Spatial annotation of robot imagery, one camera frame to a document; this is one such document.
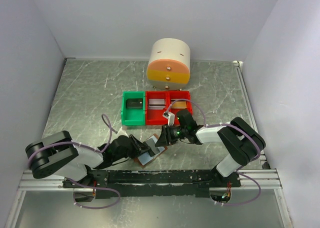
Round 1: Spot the gold card in bin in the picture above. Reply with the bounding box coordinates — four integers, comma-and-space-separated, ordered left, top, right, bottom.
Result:
170, 99, 187, 110

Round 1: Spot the black card in bin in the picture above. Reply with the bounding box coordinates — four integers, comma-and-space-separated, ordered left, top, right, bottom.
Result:
125, 98, 144, 110

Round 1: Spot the green bin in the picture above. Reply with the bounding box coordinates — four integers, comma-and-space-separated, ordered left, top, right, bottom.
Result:
121, 91, 146, 126

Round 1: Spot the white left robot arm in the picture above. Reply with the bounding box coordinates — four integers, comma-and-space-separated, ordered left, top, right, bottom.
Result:
25, 130, 151, 188

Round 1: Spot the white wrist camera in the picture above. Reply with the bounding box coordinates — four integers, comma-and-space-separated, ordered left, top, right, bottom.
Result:
117, 128, 128, 137
162, 111, 176, 126

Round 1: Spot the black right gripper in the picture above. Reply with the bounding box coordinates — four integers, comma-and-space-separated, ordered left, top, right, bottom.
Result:
155, 123, 188, 147

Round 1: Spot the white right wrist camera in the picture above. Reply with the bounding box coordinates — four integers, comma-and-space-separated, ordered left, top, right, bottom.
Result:
162, 111, 176, 126

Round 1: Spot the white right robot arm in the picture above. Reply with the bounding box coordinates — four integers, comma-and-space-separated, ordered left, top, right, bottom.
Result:
155, 109, 266, 187

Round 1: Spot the silver card in bin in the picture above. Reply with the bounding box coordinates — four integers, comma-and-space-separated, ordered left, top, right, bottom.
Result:
147, 98, 166, 110

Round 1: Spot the red bin right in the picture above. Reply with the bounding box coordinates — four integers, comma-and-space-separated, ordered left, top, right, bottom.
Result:
169, 90, 193, 125

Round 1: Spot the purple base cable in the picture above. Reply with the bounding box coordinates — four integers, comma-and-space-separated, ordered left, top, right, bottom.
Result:
214, 171, 262, 207
63, 177, 121, 210

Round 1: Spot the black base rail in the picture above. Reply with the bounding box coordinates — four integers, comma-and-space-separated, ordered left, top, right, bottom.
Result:
62, 169, 241, 199

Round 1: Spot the red bin middle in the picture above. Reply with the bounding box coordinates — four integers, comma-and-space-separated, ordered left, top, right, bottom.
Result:
145, 91, 169, 126

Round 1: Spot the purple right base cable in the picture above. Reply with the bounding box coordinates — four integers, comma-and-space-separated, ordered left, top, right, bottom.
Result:
214, 171, 262, 207

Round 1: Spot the white round drawer cabinet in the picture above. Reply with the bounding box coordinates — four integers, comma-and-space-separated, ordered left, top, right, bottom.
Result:
146, 38, 191, 91

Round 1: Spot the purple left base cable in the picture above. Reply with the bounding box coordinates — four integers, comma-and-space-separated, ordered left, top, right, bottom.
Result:
63, 177, 121, 210

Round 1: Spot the red bin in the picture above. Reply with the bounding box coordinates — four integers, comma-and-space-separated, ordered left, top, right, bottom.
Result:
145, 91, 169, 126
169, 90, 193, 125

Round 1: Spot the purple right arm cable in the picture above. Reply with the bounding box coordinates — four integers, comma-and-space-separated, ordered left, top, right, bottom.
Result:
163, 99, 262, 173

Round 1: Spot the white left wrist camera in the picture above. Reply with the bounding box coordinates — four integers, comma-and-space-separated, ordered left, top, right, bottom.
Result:
117, 128, 128, 137

